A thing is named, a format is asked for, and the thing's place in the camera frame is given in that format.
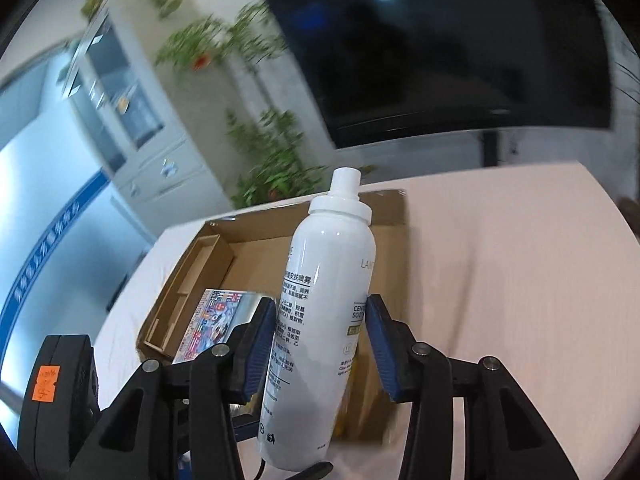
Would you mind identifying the cardboard box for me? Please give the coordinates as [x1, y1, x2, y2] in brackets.
[136, 189, 408, 448]

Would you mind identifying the grey glass door cabinet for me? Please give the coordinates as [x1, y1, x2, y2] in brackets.
[62, 0, 236, 211]

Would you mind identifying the white spray bottle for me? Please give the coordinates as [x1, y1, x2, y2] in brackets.
[256, 167, 377, 472]

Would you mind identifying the black flat screen television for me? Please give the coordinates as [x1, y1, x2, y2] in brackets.
[247, 0, 613, 150]

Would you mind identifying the black television stand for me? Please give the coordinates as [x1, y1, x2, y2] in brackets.
[479, 129, 502, 167]

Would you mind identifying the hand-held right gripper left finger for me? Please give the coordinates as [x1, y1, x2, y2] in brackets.
[70, 297, 278, 480]

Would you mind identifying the tall green potted plant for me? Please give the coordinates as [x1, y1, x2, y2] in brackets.
[155, 2, 377, 209]

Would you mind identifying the glass partition with blue band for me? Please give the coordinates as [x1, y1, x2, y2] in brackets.
[0, 45, 156, 401]

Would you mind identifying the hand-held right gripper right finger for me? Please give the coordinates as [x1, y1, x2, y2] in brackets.
[365, 294, 566, 480]

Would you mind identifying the spiky leafed potted plant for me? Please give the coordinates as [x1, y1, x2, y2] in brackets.
[612, 35, 640, 111]

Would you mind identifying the colourful printed toy box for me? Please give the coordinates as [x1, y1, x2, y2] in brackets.
[172, 287, 261, 367]

